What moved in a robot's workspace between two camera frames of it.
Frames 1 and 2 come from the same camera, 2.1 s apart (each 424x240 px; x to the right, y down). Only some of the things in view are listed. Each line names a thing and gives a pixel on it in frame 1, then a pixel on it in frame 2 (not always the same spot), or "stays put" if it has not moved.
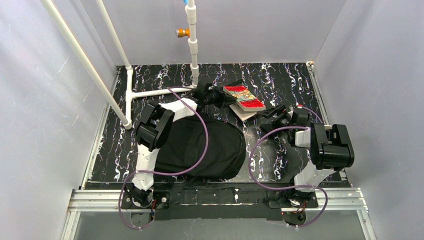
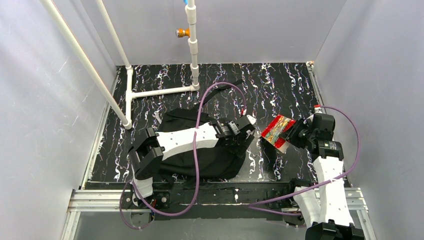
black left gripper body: [220, 98] → [245, 133]
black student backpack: [184, 148] stays put
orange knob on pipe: [181, 32] stays put
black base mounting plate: [227, 201] stays put
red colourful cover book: [246, 101] → [274, 129]
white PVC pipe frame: [125, 118] stays put
